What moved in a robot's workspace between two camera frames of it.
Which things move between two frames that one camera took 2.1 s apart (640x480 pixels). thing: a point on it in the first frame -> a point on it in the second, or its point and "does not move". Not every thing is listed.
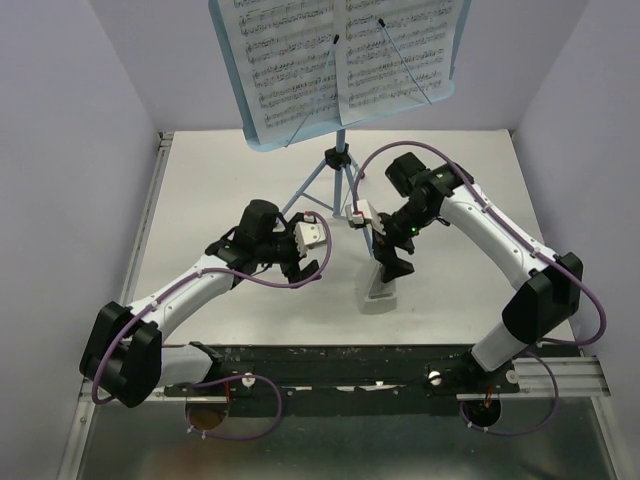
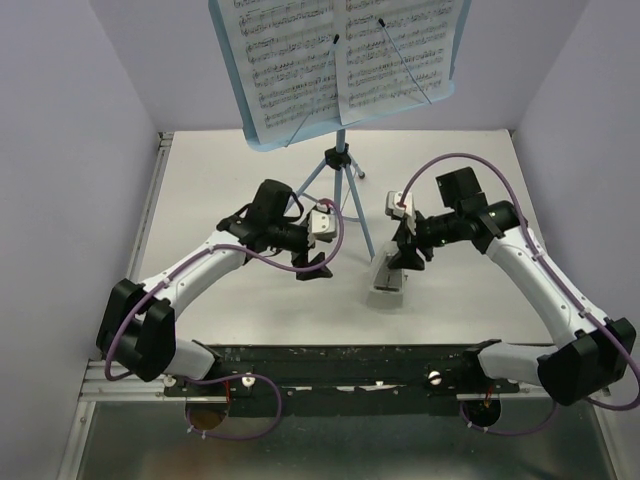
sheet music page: x=392 y=55 does not move
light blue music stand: x=306 y=70 does not move
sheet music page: x=285 y=54 does not move
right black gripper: x=383 y=246 -> x=408 y=233
